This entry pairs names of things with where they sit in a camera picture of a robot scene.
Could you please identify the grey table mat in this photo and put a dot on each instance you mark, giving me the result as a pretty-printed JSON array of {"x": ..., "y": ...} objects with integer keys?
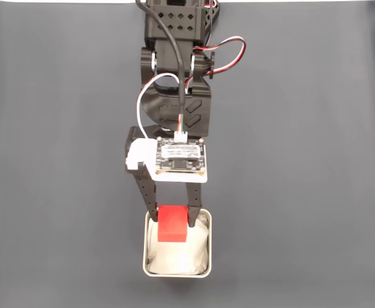
[{"x": 271, "y": 144}]

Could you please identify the camera board on white mount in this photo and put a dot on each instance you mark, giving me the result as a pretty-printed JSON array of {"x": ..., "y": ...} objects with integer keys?
[{"x": 181, "y": 157}]

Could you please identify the white square box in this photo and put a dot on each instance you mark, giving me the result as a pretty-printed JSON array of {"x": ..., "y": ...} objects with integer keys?
[{"x": 144, "y": 250}]

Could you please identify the white tissue paper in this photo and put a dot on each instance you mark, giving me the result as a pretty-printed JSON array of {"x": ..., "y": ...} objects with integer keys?
[{"x": 174, "y": 260}]

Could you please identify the red cube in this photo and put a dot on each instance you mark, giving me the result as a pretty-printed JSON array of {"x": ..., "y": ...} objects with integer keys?
[{"x": 173, "y": 224}]

